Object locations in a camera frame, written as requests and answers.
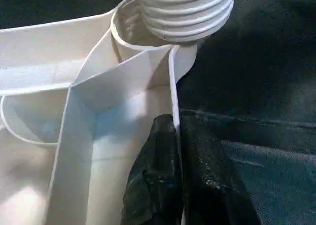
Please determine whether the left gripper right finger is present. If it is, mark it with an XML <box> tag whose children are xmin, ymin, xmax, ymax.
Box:
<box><xmin>179</xmin><ymin>120</ymin><xmax>263</xmax><ymax>225</ymax></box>

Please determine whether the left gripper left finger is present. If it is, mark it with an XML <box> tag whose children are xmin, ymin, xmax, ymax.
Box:
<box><xmin>120</xmin><ymin>114</ymin><xmax>184</xmax><ymax>225</ymax></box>

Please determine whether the white plastic table top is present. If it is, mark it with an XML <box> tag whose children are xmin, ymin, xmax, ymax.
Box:
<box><xmin>0</xmin><ymin>0</ymin><xmax>199</xmax><ymax>225</ymax></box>

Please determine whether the white plastic table leg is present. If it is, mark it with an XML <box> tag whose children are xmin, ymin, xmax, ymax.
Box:
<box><xmin>134</xmin><ymin>0</ymin><xmax>237</xmax><ymax>44</ymax></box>

